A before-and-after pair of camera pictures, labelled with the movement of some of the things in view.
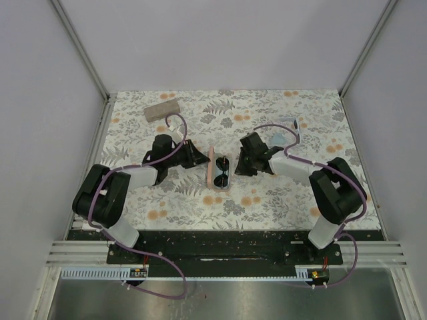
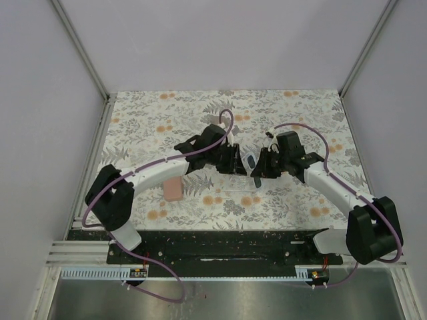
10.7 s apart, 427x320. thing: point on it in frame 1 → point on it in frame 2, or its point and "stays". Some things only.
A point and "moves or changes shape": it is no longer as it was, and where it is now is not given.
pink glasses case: (213, 171) → (173, 189)
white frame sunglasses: (296, 127) moves or changes shape
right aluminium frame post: (367, 47) stays
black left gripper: (193, 156) → (234, 165)
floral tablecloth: (225, 159) stays
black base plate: (223, 247) stays
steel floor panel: (364, 294) stays
